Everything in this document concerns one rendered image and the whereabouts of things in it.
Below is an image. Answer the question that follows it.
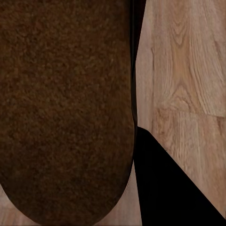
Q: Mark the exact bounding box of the sandal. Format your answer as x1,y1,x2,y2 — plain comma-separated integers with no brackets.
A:
0,0,146,226

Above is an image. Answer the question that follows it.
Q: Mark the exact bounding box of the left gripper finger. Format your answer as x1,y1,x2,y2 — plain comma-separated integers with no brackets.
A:
133,127,226,226

